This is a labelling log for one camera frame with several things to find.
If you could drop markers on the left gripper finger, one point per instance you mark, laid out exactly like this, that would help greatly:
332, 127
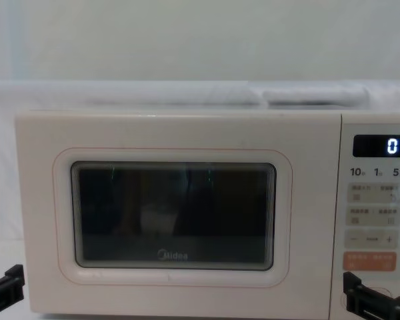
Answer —
15, 281

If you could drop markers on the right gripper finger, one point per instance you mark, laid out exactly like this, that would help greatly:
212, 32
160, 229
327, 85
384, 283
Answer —
351, 293

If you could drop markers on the cream microwave oven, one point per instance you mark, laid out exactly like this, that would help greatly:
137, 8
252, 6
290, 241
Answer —
186, 133

